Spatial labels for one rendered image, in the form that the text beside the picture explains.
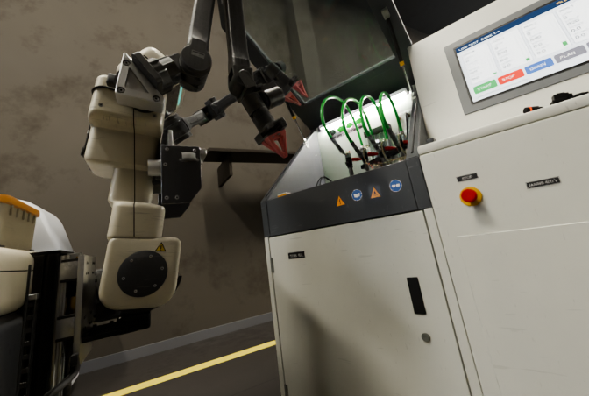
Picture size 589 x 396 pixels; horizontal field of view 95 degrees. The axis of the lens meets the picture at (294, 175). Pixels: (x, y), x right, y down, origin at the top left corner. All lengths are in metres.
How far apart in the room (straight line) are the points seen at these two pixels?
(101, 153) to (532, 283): 1.10
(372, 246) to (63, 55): 3.48
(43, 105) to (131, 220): 2.80
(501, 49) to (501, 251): 0.75
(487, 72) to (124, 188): 1.24
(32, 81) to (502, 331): 3.73
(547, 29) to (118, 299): 1.48
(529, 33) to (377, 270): 0.96
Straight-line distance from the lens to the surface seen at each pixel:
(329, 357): 1.14
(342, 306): 1.05
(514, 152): 0.89
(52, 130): 3.38
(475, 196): 0.84
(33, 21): 4.03
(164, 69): 0.77
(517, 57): 1.27
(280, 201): 1.17
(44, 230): 2.33
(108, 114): 0.84
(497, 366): 0.95
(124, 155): 0.85
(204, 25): 0.90
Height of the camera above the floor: 0.74
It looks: 14 degrees up
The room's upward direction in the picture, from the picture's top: 8 degrees counter-clockwise
